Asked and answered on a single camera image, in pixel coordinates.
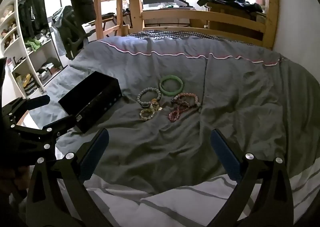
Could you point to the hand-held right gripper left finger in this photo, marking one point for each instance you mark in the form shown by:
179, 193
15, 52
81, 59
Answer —
96, 149

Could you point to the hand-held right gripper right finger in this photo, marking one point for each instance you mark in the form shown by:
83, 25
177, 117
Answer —
223, 150

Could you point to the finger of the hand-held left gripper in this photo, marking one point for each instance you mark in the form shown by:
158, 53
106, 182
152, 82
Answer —
63, 123
37, 101

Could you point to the black jewelry box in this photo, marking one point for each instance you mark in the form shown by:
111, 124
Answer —
92, 103

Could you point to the green jade bangle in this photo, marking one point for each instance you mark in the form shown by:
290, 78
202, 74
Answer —
163, 89

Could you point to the white shelf unit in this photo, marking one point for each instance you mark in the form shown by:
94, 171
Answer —
32, 54

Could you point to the grey blanket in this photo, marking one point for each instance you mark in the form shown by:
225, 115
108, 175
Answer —
175, 142

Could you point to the green cloth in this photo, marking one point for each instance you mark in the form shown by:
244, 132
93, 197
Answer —
33, 44

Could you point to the black office chair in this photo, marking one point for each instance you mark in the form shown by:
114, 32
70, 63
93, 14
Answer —
72, 37

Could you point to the dark hanging clothes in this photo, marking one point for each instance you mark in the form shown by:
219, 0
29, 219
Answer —
32, 17

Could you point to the white striped bed sheet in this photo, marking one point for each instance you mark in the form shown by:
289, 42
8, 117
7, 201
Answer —
175, 207

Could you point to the light blue jacket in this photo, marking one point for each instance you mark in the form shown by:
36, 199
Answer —
58, 20

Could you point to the wooden ladder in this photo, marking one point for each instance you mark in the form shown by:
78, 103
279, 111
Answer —
98, 4

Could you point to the wooden cabinet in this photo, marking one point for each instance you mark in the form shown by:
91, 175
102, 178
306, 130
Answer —
225, 25

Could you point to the checkered bed sheet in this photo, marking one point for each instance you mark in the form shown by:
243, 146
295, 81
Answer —
175, 34

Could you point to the desk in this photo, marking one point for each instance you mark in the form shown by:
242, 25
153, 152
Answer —
165, 7

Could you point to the wooden bed frame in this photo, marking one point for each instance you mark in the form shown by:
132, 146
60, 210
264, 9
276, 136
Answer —
200, 17

